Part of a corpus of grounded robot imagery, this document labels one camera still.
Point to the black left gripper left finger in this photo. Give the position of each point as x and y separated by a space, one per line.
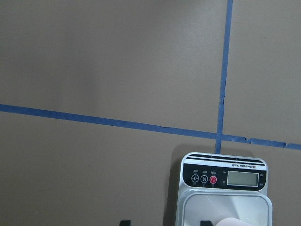
125 223

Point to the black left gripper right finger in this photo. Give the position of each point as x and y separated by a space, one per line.
206 223

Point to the pink paper cup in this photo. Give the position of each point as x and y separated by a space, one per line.
232 222

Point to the silver digital kitchen scale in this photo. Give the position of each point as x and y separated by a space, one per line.
214 186

